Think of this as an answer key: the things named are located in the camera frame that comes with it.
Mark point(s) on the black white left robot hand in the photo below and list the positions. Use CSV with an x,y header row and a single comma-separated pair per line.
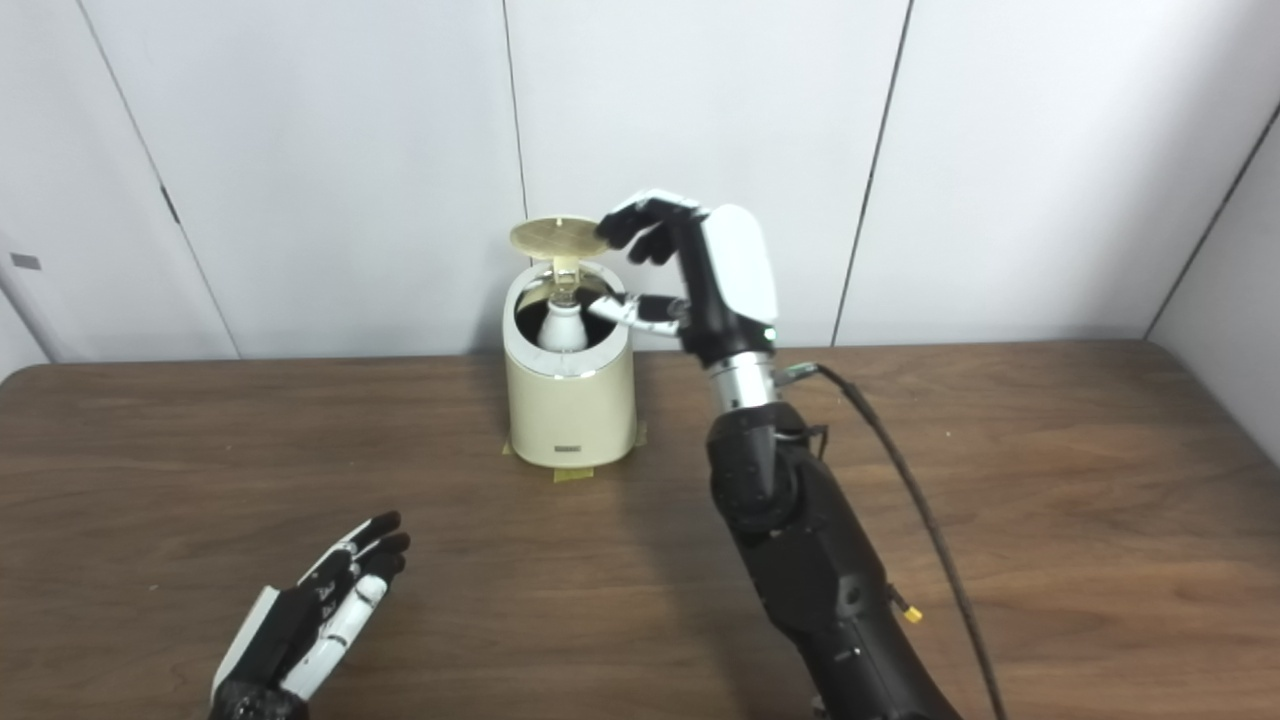
x,y
290,635

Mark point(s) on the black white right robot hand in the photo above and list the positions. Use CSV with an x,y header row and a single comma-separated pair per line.
x,y
730,290

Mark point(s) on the small white plastic bottle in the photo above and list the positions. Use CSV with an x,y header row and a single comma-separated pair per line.
x,y
562,328

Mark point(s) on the cream round bin lid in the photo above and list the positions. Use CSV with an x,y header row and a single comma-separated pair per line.
x,y
557,236

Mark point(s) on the cream-colored round bin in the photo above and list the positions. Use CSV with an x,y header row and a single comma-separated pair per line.
x,y
570,415

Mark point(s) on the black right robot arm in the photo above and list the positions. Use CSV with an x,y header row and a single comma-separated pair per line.
x,y
810,560

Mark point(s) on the black wall panel hinge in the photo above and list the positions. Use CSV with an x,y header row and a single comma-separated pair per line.
x,y
170,204

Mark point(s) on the small grey wall label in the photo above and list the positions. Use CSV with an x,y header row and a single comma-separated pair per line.
x,y
26,262

